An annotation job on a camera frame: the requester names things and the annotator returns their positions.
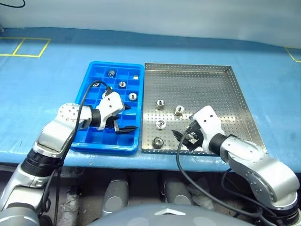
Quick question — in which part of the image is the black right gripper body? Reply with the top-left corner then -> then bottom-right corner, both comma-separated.
185,121 -> 204,151

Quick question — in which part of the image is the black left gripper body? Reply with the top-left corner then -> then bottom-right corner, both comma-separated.
105,108 -> 127,132

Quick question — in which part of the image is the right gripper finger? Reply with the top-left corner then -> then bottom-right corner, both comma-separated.
181,140 -> 196,152
171,129 -> 186,142

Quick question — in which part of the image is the blue compartment tray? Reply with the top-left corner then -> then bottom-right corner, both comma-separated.
70,61 -> 145,156

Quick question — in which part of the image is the perforated metal tray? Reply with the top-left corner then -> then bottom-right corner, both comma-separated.
141,62 -> 269,156

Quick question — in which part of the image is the grey rounded shape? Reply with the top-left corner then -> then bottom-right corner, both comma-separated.
162,180 -> 194,206
101,180 -> 129,215

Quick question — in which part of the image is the grey robot torso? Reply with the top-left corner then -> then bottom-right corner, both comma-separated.
87,203 -> 257,226

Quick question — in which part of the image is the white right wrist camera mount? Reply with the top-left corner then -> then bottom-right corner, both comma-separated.
192,105 -> 226,151

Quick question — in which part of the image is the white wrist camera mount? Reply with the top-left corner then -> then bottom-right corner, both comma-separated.
95,90 -> 125,130
192,105 -> 226,151

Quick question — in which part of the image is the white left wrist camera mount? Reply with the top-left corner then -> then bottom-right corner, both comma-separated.
95,90 -> 125,130

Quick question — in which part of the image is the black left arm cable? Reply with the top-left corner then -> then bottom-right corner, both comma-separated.
39,80 -> 113,226

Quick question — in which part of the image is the thin black cable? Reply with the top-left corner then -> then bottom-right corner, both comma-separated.
0,0 -> 25,8

